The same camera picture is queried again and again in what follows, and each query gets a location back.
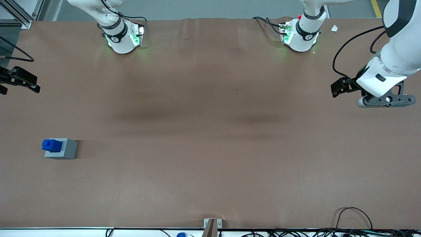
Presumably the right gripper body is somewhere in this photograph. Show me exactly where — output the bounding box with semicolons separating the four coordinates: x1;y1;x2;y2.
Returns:
0;67;12;85

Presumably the blue plastic part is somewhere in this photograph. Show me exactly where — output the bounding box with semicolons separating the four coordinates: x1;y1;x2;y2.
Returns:
42;139;63;153

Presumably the gray square base block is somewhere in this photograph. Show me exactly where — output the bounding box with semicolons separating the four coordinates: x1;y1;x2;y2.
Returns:
44;138;78;160

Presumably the brown paper table cover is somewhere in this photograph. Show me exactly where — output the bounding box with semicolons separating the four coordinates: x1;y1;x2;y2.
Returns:
0;16;421;230

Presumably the black right arm wrist cable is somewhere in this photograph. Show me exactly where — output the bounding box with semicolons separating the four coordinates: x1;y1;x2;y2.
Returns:
0;35;35;63

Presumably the short black left arm cable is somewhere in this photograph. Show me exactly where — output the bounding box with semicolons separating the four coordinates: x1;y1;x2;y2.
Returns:
370;31;386;54

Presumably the long black left arm cable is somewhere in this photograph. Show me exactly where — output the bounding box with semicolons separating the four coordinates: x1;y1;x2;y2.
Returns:
332;26;385;87

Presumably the aluminium profile frame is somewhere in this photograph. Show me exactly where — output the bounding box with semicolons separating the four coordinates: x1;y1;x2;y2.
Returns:
0;0;45;30

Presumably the black left arm base cable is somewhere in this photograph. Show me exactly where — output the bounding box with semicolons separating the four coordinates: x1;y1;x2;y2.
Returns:
252;16;284;35

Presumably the black looped cable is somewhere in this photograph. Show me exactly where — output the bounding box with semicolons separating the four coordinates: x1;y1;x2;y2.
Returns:
334;207;373;231

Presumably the tangled black cable bundle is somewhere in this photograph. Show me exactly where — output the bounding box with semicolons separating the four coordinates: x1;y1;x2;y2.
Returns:
240;228;421;237

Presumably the brown camera stand bar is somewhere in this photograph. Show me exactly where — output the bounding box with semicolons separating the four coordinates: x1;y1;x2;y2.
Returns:
201;219;218;237

